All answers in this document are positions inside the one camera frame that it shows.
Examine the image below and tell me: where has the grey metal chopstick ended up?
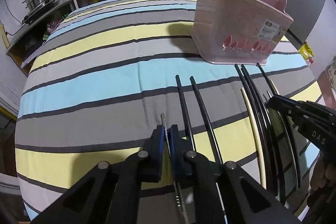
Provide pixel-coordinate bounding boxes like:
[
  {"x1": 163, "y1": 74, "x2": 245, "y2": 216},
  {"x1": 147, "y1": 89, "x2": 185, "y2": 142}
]
[{"x1": 161, "y1": 113, "x2": 189, "y2": 224}]

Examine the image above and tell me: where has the person's hand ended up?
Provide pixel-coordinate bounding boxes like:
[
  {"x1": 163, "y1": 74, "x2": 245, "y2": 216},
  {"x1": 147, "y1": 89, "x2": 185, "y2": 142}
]
[{"x1": 310, "y1": 152, "x2": 335, "y2": 191}]

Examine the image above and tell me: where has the black chopstick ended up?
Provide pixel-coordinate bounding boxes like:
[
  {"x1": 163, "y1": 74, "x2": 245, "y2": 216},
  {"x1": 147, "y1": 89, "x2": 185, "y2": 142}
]
[
  {"x1": 234, "y1": 64, "x2": 278, "y2": 197},
  {"x1": 175, "y1": 75, "x2": 196, "y2": 151},
  {"x1": 256, "y1": 63, "x2": 302, "y2": 190},
  {"x1": 241, "y1": 65, "x2": 286, "y2": 205},
  {"x1": 190, "y1": 76, "x2": 226, "y2": 223}
]

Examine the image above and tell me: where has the cream chopstick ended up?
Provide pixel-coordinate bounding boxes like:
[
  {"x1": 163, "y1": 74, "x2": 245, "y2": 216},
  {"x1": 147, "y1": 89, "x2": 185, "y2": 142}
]
[{"x1": 241, "y1": 88, "x2": 267, "y2": 189}]

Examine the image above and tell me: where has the yellow snack packet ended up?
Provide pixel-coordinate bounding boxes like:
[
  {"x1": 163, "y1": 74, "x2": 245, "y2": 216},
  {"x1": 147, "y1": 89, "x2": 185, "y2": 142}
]
[{"x1": 298, "y1": 42, "x2": 314, "y2": 64}]

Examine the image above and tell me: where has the pink plastic utensil basket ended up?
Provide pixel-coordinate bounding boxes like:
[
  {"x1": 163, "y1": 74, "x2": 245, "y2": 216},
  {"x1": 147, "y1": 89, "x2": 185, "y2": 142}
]
[{"x1": 190, "y1": 0, "x2": 293, "y2": 65}]

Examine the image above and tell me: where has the striped tablecloth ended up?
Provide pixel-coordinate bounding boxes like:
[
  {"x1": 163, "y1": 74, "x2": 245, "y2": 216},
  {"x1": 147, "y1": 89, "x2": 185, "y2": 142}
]
[{"x1": 15, "y1": 0, "x2": 323, "y2": 222}]

